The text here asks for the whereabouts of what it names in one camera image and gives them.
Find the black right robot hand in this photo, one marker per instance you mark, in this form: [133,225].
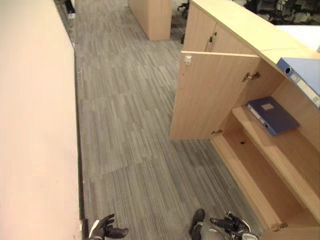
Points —
[231,223]

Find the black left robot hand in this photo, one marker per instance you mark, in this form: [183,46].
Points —
[108,228]

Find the metal cabinet door hinge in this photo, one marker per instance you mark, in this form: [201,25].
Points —
[279,226]
[217,131]
[250,76]

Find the wooden cabinet shelf board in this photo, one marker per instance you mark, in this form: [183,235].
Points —
[280,155]

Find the light wood office cabinet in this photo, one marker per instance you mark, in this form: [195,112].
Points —
[252,105]

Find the open wooden cabinet door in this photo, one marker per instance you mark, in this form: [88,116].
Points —
[212,97]

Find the light blue lever arch folder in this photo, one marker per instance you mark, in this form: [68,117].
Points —
[301,76]

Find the closed wooden cabinet door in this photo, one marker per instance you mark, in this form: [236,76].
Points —
[198,27]

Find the wooden partition cabinet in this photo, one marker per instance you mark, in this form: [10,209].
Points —
[152,18]

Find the dark blue file box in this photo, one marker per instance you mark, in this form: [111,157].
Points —
[273,115]

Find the white lock on door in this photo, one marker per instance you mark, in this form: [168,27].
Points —
[187,60]

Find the white desk top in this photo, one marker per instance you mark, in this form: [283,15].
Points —
[298,37]

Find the person's leg and shoe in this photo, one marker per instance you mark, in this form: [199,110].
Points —
[70,8]

